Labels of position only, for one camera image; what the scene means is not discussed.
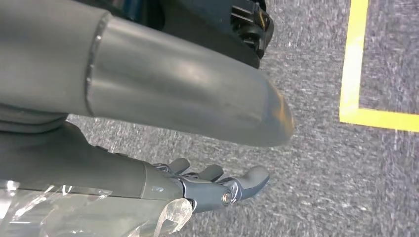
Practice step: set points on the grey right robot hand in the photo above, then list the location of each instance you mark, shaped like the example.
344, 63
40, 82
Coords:
180, 85

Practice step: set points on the clear plastic wrap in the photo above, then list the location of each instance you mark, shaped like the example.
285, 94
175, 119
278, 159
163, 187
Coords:
82, 216

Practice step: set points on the yellow floor tape marking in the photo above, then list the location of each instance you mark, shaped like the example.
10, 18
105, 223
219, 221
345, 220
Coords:
352, 65

